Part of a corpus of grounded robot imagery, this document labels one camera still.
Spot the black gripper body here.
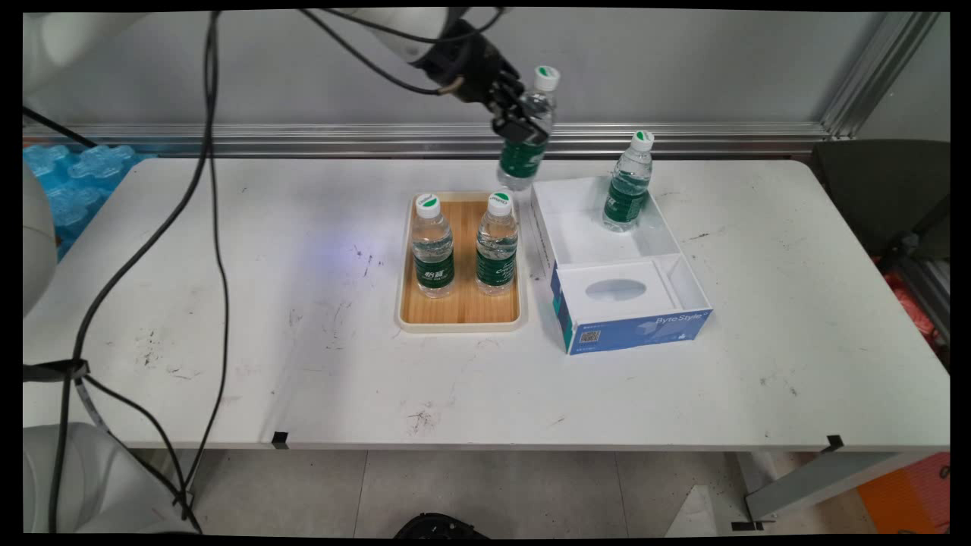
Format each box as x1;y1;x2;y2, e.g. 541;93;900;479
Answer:
413;21;526;108

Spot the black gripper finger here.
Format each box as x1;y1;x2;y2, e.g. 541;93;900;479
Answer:
502;74;535;113
491;106;551;146

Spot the green label water bottle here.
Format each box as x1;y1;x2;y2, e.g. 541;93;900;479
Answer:
602;130;655;233
497;65;562;192
412;193;457;299
476;190;520;297

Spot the bamboo tray with cream rim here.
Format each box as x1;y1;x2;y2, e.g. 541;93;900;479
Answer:
394;190;526;334

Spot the white and blue cardboard box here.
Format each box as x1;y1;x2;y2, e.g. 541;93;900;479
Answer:
529;175;715;356

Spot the black round object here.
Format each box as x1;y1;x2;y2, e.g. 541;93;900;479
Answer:
393;513;492;540

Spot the red bag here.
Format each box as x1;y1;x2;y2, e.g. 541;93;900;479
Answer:
878;262;949;357

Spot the white slanted table leg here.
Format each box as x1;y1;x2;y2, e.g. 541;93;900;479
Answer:
742;451;925;526

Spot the orange floor mat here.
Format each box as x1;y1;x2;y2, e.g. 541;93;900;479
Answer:
856;453;951;535

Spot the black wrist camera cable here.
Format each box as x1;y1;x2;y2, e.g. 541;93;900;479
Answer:
297;9;507;98

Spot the horizontal aluminium frame rail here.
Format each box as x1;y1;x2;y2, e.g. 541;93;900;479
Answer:
23;121;835;160

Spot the thin black hanging cable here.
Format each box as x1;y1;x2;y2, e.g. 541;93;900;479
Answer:
176;136;231;507

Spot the diagonal aluminium frame profile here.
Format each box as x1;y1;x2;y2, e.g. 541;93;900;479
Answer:
818;11;943;142

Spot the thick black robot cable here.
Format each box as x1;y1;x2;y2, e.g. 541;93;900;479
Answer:
47;11;222;534

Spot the short black cable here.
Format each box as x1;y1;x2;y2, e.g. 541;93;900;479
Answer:
23;106;98;149

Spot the grey aluminium side frame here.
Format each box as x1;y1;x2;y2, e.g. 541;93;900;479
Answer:
897;256;951;344

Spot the black cable strap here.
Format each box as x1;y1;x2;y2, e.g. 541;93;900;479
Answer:
23;359;91;384

